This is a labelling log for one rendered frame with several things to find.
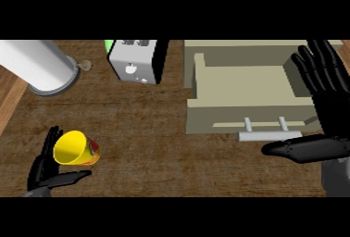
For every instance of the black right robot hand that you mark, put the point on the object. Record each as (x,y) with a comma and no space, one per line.
(329,111)

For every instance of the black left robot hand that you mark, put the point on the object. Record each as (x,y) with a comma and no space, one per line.
(38,172)

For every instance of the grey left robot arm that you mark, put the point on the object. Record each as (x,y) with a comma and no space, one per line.
(36,193)

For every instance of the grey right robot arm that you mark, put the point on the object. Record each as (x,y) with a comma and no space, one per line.
(336,177)

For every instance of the yellow cup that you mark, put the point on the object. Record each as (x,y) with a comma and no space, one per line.
(76,149)

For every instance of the beige drawer front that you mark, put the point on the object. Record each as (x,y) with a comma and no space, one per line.
(250,119)

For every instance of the beige open drawer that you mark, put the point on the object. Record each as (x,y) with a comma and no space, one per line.
(246,83)

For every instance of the beige cabinet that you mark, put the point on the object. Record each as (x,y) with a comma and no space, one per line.
(237,49)

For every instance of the white toaster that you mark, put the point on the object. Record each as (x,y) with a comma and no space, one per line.
(137,60)

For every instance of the green object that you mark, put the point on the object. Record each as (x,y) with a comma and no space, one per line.
(109,46)

